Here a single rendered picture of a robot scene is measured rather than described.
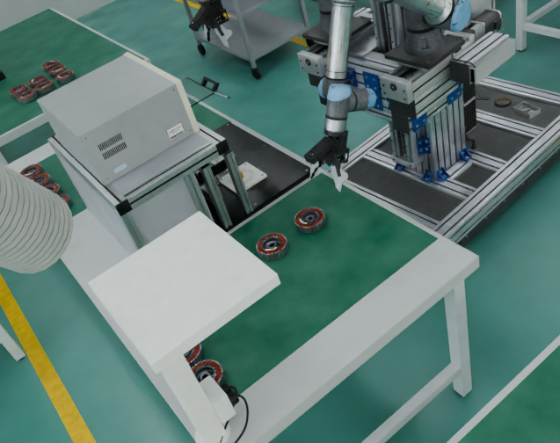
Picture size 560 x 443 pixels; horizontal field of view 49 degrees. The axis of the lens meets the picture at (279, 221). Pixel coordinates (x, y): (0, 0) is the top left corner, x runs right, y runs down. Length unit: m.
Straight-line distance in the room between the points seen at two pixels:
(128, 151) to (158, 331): 0.87
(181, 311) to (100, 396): 1.66
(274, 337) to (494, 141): 1.92
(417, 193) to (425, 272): 1.18
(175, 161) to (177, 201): 0.14
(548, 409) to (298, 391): 0.64
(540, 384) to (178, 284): 0.94
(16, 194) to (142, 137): 1.13
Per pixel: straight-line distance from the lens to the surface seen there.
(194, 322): 1.42
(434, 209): 3.05
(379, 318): 1.90
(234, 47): 5.19
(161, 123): 2.18
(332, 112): 2.10
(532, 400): 1.73
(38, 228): 1.13
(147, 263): 1.63
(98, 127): 2.09
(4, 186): 1.06
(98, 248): 2.56
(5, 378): 3.47
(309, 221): 2.23
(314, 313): 1.95
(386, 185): 3.23
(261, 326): 1.97
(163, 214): 2.16
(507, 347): 2.75
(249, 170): 2.56
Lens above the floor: 2.20
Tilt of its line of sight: 39 degrees down
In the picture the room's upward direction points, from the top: 18 degrees counter-clockwise
